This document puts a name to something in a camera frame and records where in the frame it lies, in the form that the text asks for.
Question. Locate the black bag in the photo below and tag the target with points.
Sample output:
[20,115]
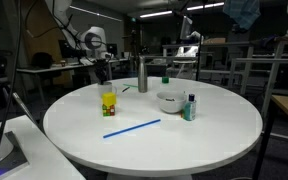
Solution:
[41,60]

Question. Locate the white background equipment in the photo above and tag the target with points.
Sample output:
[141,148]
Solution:
[185,28]

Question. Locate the ceiling light strip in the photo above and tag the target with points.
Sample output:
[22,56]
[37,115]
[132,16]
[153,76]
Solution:
[155,14]
[205,6]
[100,15]

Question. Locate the long white desk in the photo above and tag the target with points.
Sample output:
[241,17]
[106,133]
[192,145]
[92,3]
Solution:
[67,66]

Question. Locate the black stand pole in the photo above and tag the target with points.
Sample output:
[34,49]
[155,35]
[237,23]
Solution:
[198,66]

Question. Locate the white ceramic cup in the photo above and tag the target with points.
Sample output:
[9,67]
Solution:
[105,89]

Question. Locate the blue plastic straw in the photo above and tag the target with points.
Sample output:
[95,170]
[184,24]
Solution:
[132,128]

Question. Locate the grey robot mounting plate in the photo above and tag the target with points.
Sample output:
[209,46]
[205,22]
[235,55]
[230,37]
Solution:
[15,156]

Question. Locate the small green cube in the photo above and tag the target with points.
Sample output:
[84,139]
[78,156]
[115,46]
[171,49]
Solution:
[165,80]

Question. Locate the stainless steel bottle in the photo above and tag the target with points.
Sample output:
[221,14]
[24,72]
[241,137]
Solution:
[142,76]

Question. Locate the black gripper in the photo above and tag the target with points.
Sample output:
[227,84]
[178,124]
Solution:
[102,66]

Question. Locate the teal blue-capped sanitizer bottle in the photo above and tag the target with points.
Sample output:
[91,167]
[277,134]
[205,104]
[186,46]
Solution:
[190,110]

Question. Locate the black computer monitor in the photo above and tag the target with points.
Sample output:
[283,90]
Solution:
[65,50]

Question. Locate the black pen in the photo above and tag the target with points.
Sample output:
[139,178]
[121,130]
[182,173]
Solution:
[126,89]

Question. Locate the grey metal frame table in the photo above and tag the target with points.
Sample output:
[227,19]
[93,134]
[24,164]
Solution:
[248,66]
[274,61]

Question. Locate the blue hanging cloth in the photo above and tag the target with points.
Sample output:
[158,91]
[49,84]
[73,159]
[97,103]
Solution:
[242,13]

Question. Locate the Rubik's cube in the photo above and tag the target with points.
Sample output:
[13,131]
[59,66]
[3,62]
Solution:
[108,111]

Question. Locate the small red cup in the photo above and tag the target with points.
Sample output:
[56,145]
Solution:
[63,63]

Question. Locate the grey metal bar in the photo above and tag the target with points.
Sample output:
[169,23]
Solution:
[20,103]

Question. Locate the yellow block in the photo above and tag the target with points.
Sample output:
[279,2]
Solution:
[109,99]

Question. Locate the white bowl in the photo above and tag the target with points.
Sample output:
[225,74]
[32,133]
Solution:
[170,106]

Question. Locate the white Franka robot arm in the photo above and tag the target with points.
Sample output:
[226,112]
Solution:
[59,10]

